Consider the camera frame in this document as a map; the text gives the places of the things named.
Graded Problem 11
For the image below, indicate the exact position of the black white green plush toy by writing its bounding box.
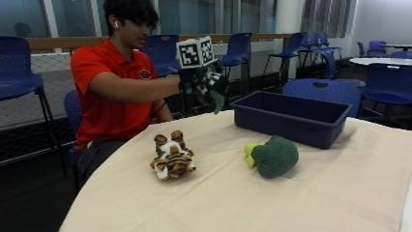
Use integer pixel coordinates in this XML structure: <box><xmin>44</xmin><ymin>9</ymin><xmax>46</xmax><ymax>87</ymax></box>
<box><xmin>194</xmin><ymin>71</ymin><xmax>230</xmax><ymax>115</ymax></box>

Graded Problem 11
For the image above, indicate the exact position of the white marker cube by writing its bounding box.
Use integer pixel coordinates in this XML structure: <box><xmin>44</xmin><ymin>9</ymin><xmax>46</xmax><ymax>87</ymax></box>
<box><xmin>174</xmin><ymin>35</ymin><xmax>216</xmax><ymax>70</ymax></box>

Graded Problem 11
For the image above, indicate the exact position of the blue chair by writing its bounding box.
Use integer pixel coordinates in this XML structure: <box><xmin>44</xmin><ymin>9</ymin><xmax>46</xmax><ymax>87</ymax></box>
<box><xmin>0</xmin><ymin>36</ymin><xmax>66</xmax><ymax>177</ymax></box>
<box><xmin>297</xmin><ymin>31</ymin><xmax>345</xmax><ymax>80</ymax></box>
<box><xmin>261</xmin><ymin>32</ymin><xmax>308</xmax><ymax>85</ymax></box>
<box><xmin>217</xmin><ymin>32</ymin><xmax>254</xmax><ymax>95</ymax></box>
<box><xmin>140</xmin><ymin>34</ymin><xmax>182</xmax><ymax>78</ymax></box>
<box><xmin>281</xmin><ymin>78</ymin><xmax>364</xmax><ymax>119</ymax></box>
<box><xmin>360</xmin><ymin>63</ymin><xmax>412</xmax><ymax>125</ymax></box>
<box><xmin>356</xmin><ymin>40</ymin><xmax>389</xmax><ymax>59</ymax></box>
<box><xmin>62</xmin><ymin>89</ymin><xmax>85</xmax><ymax>194</ymax></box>

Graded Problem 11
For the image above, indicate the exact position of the dark blue plastic bin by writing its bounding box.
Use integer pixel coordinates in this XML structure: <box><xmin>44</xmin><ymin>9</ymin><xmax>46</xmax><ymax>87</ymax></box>
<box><xmin>229</xmin><ymin>91</ymin><xmax>354</xmax><ymax>151</ymax></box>

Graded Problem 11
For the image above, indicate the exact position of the tiger plush toy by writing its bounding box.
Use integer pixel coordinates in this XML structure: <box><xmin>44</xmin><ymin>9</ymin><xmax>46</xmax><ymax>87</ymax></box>
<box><xmin>149</xmin><ymin>130</ymin><xmax>198</xmax><ymax>181</ymax></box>

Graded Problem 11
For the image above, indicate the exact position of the person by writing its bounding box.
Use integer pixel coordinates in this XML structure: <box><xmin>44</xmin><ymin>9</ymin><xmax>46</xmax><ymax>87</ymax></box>
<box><xmin>69</xmin><ymin>0</ymin><xmax>181</xmax><ymax>189</ymax></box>

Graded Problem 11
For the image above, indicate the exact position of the green broccoli plush toy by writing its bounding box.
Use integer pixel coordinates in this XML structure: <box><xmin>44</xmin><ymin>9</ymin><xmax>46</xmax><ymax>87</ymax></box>
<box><xmin>244</xmin><ymin>135</ymin><xmax>300</xmax><ymax>180</ymax></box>

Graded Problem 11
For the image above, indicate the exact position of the beige tablecloth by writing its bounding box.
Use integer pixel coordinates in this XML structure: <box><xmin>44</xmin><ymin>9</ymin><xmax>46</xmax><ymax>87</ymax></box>
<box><xmin>57</xmin><ymin>109</ymin><xmax>412</xmax><ymax>232</ymax></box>

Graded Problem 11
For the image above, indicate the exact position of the wooden handrail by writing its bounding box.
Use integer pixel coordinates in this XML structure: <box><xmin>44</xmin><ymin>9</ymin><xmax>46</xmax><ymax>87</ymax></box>
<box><xmin>25</xmin><ymin>33</ymin><xmax>293</xmax><ymax>51</ymax></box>

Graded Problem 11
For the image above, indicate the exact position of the white round table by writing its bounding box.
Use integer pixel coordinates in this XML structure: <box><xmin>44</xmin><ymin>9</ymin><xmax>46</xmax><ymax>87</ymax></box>
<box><xmin>348</xmin><ymin>56</ymin><xmax>412</xmax><ymax>68</ymax></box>
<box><xmin>378</xmin><ymin>43</ymin><xmax>412</xmax><ymax>52</ymax></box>

